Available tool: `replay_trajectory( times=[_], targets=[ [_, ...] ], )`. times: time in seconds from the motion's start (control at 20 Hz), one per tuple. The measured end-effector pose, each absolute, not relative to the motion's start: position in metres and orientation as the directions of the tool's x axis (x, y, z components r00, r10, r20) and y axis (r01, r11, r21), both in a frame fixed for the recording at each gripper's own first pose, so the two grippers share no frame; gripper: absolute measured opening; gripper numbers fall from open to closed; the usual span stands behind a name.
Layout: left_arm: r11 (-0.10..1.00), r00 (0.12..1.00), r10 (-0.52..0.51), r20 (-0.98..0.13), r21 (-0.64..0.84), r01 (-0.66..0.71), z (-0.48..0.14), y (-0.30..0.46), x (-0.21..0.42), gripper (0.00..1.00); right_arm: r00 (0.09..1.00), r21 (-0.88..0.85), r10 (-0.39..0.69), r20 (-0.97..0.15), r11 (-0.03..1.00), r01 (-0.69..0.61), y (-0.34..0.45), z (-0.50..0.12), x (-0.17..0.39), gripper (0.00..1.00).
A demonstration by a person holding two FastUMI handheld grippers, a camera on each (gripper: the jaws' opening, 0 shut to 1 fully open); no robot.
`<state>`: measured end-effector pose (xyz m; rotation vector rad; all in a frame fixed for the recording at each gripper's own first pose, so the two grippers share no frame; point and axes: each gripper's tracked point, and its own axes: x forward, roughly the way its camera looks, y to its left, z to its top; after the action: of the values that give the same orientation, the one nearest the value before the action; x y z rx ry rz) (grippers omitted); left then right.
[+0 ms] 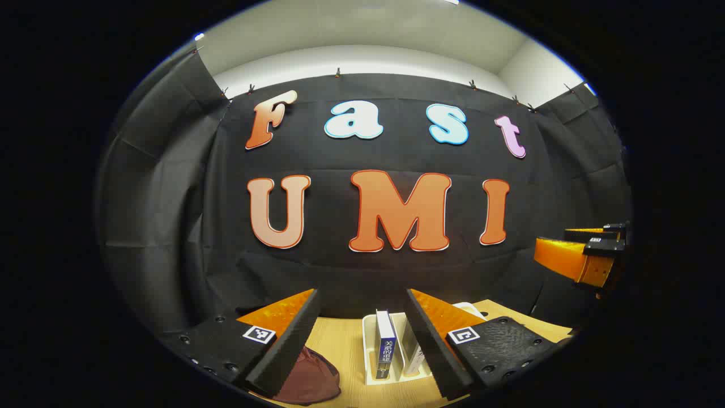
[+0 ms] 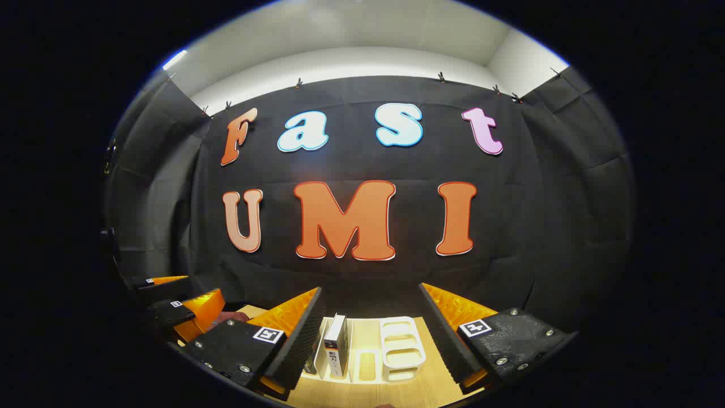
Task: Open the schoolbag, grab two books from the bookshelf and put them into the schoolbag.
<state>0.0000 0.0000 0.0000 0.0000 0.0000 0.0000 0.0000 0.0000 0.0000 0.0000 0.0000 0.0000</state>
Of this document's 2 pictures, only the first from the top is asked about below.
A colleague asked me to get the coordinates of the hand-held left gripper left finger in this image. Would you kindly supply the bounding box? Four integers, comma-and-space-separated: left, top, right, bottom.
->
160, 288, 322, 398

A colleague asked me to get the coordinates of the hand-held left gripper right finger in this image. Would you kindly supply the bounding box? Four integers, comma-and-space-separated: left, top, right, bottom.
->
404, 288, 573, 401

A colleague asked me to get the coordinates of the white portrait book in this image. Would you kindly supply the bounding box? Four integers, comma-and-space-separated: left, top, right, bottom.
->
399, 329, 427, 377

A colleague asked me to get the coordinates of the maroon schoolbag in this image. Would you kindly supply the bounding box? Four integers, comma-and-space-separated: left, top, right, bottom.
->
272, 346, 342, 406

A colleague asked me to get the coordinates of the blue book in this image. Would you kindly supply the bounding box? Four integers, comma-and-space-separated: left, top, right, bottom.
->
375, 310, 397, 380

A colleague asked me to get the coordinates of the white bookshelf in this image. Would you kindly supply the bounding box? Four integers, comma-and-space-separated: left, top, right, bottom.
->
361, 302, 488, 386

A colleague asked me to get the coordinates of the black backdrop cloth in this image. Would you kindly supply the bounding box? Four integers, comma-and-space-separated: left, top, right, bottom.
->
96, 42, 634, 335

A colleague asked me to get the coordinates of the row of small backdrop clips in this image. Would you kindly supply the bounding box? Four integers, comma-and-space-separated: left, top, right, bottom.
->
193, 45, 575, 111

